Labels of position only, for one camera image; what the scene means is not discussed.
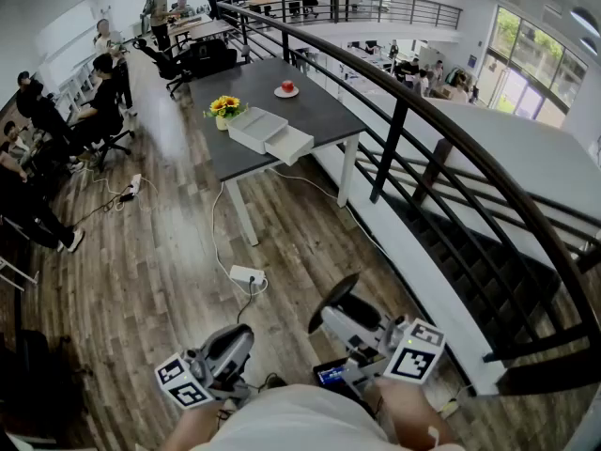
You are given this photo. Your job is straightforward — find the large glass window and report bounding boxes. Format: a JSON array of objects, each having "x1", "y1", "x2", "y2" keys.
[{"x1": 478, "y1": 5, "x2": 589, "y2": 124}]

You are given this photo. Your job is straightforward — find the thin black cable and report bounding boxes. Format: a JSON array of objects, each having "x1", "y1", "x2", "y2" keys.
[{"x1": 69, "y1": 194, "x2": 132, "y2": 227}]

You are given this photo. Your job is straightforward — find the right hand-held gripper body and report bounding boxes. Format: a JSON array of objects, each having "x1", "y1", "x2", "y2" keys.
[{"x1": 346, "y1": 316, "x2": 446, "y2": 397}]

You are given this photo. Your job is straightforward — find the thin white cable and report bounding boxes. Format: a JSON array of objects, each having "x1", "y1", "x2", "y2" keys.
[{"x1": 84, "y1": 166, "x2": 159, "y2": 213}]

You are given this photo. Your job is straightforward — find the black metal railing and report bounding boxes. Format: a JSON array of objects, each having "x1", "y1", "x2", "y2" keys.
[{"x1": 217, "y1": 0, "x2": 601, "y2": 397}]

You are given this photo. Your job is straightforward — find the row of white desks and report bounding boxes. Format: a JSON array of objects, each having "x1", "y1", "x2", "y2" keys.
[{"x1": 39, "y1": 56, "x2": 98, "y2": 112}]

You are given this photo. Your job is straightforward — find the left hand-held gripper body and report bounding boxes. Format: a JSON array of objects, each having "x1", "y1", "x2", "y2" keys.
[{"x1": 154, "y1": 349, "x2": 250, "y2": 411}]

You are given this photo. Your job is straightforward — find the dark grey table white legs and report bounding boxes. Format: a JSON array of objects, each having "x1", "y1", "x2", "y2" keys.
[{"x1": 188, "y1": 57, "x2": 367, "y2": 247}]

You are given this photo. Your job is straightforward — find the black bag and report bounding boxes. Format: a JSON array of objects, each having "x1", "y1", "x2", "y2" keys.
[{"x1": 0, "y1": 329, "x2": 91, "y2": 441}]

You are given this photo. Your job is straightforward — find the white drawer box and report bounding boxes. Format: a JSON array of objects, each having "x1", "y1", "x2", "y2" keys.
[{"x1": 226, "y1": 106, "x2": 315, "y2": 167}]

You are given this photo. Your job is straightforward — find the person's right forearm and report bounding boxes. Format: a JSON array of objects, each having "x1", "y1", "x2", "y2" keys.
[{"x1": 375, "y1": 377, "x2": 455, "y2": 446}]

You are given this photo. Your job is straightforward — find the dark staircase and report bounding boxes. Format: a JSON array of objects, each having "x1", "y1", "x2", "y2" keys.
[{"x1": 375, "y1": 190, "x2": 564, "y2": 361}]

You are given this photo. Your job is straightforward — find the sunflowers in white pot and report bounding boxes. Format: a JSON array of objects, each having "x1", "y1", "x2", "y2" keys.
[{"x1": 202, "y1": 95, "x2": 249, "y2": 132}]

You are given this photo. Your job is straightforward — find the black device with blue screen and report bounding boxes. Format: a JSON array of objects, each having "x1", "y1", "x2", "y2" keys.
[{"x1": 313, "y1": 358, "x2": 351, "y2": 389}]

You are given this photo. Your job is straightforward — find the person's left forearm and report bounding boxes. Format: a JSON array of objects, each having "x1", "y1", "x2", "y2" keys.
[{"x1": 162, "y1": 397, "x2": 236, "y2": 451}]

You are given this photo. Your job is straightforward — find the person's white shirt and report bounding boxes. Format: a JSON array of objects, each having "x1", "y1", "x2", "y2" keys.
[{"x1": 187, "y1": 384, "x2": 467, "y2": 451}]

